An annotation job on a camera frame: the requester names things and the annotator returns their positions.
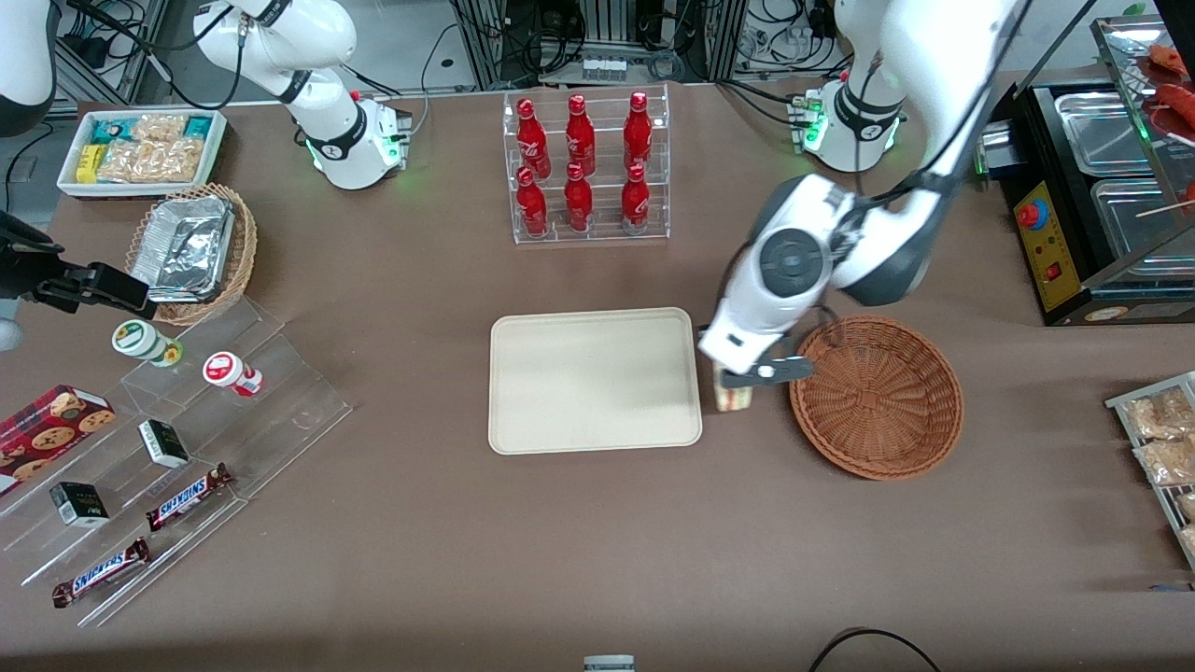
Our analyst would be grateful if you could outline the clear acrylic stepped stand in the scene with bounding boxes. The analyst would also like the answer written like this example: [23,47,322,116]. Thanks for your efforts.
[0,296,355,629]

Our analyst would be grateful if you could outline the white rectangular snack bin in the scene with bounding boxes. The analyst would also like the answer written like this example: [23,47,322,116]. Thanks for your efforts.
[56,108,229,201]

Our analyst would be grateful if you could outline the red sausage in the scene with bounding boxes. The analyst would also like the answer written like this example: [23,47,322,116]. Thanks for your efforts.
[1145,82,1195,143]

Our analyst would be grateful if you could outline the aluminium foil container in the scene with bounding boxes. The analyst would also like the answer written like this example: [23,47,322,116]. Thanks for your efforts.
[130,195,236,305]

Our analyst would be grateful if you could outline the aluminium profile frame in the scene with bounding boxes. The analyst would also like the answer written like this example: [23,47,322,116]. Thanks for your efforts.
[448,0,750,91]

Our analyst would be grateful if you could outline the clear acrylic bottle rack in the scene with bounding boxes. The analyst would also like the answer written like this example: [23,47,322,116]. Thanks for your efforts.
[502,83,672,246]

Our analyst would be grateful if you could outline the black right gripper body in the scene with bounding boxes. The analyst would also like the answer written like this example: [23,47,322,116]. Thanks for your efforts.
[0,211,68,303]

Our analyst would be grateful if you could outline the small dark carton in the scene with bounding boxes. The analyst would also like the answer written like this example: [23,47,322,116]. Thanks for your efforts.
[137,419,191,469]
[49,481,111,529]

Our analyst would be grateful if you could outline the light wicker basket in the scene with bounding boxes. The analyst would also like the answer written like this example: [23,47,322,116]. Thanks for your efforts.
[125,183,259,327]

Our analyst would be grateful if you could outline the cream plastic tray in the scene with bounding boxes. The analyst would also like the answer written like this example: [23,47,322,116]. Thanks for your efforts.
[488,307,704,456]

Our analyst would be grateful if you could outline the green lid yogurt cup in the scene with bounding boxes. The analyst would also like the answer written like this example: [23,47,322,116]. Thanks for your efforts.
[111,318,184,369]

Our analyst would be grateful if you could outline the red lid yogurt cup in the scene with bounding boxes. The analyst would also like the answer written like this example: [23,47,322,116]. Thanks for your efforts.
[202,350,265,399]

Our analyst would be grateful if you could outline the red cookie box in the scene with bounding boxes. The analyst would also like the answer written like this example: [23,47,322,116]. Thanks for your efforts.
[0,384,119,483]

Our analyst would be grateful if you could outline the triangular sandwich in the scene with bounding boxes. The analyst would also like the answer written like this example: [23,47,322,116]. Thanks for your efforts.
[713,364,758,413]

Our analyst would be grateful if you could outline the snickers chocolate bar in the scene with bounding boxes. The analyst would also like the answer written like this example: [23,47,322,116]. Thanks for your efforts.
[50,537,153,609]
[146,463,235,534]

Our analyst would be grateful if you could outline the brown round wicker basket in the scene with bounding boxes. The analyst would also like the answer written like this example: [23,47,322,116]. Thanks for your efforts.
[789,315,965,483]

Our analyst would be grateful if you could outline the black hot food display machine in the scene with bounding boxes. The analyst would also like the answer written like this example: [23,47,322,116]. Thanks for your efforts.
[976,13,1195,329]

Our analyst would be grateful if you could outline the black cable loop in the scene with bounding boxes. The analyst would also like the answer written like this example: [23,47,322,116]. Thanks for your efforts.
[807,627,945,672]

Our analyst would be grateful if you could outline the steel food pan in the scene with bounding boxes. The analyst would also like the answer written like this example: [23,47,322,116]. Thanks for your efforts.
[1090,176,1195,283]
[1054,90,1160,179]

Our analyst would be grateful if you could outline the tray of packaged pastries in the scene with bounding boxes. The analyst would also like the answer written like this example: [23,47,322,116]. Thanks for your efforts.
[1104,371,1195,572]

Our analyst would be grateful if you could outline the red cola bottle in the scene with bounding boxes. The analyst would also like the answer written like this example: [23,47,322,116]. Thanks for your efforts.
[563,161,595,233]
[515,166,550,238]
[620,163,652,235]
[565,93,598,176]
[623,91,654,175]
[516,98,553,180]

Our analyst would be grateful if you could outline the clear cracker bag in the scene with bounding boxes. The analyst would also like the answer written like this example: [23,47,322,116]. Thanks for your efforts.
[96,137,205,185]
[130,113,189,145]

